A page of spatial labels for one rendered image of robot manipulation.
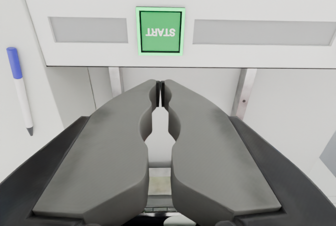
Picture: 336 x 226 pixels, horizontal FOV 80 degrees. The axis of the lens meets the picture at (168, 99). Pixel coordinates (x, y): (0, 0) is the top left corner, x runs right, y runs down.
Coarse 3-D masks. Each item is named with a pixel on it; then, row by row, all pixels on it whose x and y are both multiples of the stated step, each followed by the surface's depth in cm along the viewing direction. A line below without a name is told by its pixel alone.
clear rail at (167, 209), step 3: (147, 207) 57; (150, 207) 57; (153, 207) 57; (156, 207) 57; (159, 207) 57; (162, 207) 57; (165, 207) 57; (168, 207) 57; (171, 207) 57; (144, 210) 56; (147, 210) 56; (150, 210) 56; (153, 210) 56; (156, 210) 56; (159, 210) 56; (162, 210) 56; (165, 210) 56; (168, 210) 56; (171, 210) 56; (174, 210) 57
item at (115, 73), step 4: (108, 68) 39; (112, 68) 39; (116, 68) 39; (120, 68) 41; (112, 72) 39; (116, 72) 39; (120, 72) 41; (112, 76) 40; (116, 76) 40; (120, 76) 41; (112, 80) 40; (116, 80) 40; (120, 80) 41; (112, 84) 40; (116, 84) 40; (120, 84) 41; (112, 88) 41; (116, 88) 41; (120, 88) 41; (112, 92) 41; (116, 92) 42; (120, 92) 42; (112, 96) 42
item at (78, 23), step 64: (64, 0) 22; (128, 0) 23; (192, 0) 23; (256, 0) 23; (320, 0) 23; (64, 64) 26; (128, 64) 27; (192, 64) 27; (256, 64) 27; (320, 64) 27
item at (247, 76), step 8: (240, 72) 43; (248, 72) 40; (240, 80) 43; (248, 80) 41; (240, 88) 43; (248, 88) 42; (240, 96) 43; (248, 96) 43; (240, 104) 44; (232, 112) 48; (240, 112) 45
